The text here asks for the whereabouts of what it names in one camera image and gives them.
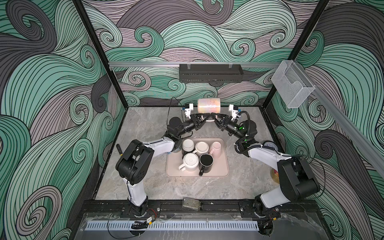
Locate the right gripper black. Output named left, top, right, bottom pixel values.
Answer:
left=213, top=112, right=248, bottom=143

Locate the white slotted cable duct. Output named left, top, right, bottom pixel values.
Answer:
left=85, top=220, right=259, bottom=231

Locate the clear plastic wall bin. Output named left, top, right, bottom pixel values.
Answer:
left=272, top=60, right=315, bottom=109

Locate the white ribbed mug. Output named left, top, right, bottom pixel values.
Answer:
left=179, top=153, right=199, bottom=172

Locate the pink upside-down mug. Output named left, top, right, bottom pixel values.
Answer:
left=209, top=142, right=222, bottom=159

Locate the cream upside-down mug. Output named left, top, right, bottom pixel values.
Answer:
left=193, top=141, right=210, bottom=157

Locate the black white upside-down mug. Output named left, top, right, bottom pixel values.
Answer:
left=182, top=139, right=195, bottom=154

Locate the pink tray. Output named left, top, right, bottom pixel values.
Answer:
left=164, top=137, right=230, bottom=178

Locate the aluminium wall rail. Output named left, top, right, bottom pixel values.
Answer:
left=108, top=61, right=281, bottom=69

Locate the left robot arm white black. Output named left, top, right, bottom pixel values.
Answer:
left=116, top=114, right=211, bottom=215

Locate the small round clock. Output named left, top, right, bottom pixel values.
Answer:
left=263, top=141, right=279, bottom=151

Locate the pink iridescent mug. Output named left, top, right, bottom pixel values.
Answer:
left=198, top=98, right=221, bottom=114

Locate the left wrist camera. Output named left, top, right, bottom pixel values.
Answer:
left=183, top=104, right=194, bottom=119

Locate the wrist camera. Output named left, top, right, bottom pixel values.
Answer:
left=229, top=104, right=240, bottom=121
left=183, top=104, right=194, bottom=119

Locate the black wall shelf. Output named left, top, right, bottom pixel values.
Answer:
left=179, top=64, right=244, bottom=83

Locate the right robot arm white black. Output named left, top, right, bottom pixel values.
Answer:
left=210, top=113, right=321, bottom=212

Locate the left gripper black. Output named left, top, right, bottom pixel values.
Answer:
left=176, top=114, right=210, bottom=140

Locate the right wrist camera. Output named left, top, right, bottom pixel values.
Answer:
left=229, top=104, right=240, bottom=121

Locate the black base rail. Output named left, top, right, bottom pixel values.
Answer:
left=81, top=199, right=320, bottom=219

